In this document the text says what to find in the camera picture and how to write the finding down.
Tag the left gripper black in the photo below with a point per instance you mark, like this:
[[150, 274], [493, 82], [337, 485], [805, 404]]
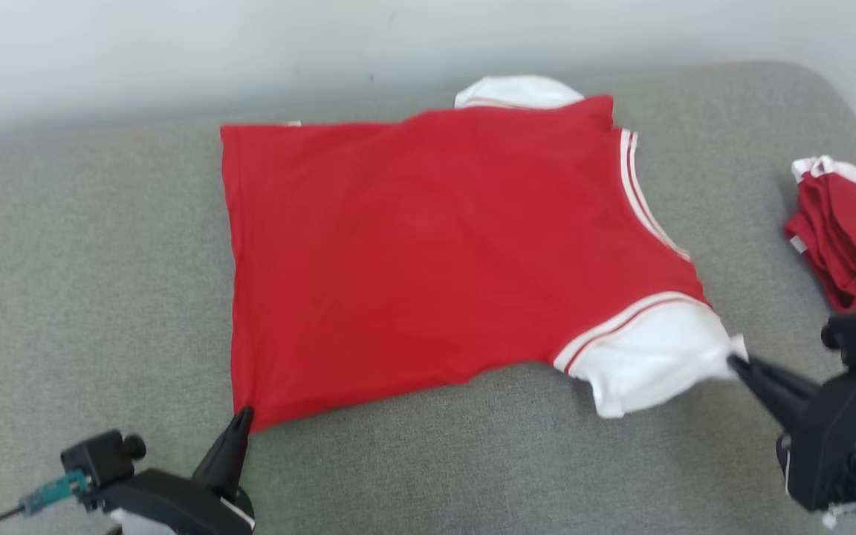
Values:
[[175, 505]]

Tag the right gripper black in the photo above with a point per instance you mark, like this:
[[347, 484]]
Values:
[[829, 438]]

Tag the red shorts white trim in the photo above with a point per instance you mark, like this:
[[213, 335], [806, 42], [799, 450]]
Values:
[[851, 238]]

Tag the red jersey shirt white sleeves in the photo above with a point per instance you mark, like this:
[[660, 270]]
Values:
[[413, 260]]

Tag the grey fabric sofa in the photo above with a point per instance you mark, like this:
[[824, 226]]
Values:
[[101, 297]]

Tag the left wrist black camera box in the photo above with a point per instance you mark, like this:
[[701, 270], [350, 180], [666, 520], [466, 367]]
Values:
[[101, 457]]

